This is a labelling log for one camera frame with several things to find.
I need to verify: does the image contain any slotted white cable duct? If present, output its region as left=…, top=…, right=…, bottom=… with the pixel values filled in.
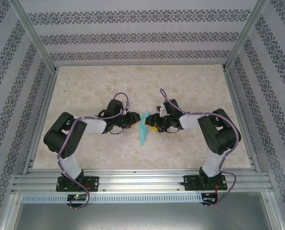
left=21, top=193, right=203, bottom=204

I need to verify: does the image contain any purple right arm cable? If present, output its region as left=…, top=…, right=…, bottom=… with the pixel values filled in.
left=159, top=88, right=241, bottom=209

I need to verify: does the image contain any aluminium frame post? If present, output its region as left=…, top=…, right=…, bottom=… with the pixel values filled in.
left=223, top=0, right=272, bottom=72
left=7, top=0, right=58, bottom=72

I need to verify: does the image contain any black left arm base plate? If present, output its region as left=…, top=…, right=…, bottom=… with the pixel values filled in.
left=57, top=176, right=99, bottom=193

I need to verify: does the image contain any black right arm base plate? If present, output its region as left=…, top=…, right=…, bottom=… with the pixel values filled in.
left=183, top=174, right=228, bottom=192

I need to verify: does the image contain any aluminium table side rail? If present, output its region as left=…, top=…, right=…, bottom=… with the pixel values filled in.
left=223, top=68, right=262, bottom=173
left=21, top=68, right=59, bottom=175

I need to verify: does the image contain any grey sheet metal tray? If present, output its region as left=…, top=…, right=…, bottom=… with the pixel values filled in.
left=8, top=193, right=285, bottom=230

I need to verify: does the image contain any teal paper sheet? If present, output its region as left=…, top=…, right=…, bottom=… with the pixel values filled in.
left=137, top=110, right=153, bottom=146

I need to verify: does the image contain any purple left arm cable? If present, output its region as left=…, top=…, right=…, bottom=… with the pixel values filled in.
left=57, top=92, right=131, bottom=211

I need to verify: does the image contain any aluminium mounting rail beam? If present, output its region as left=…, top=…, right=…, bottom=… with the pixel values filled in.
left=12, top=170, right=274, bottom=194

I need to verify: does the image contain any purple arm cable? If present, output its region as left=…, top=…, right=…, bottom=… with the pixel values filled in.
left=57, top=92, right=131, bottom=211
left=159, top=88, right=241, bottom=209

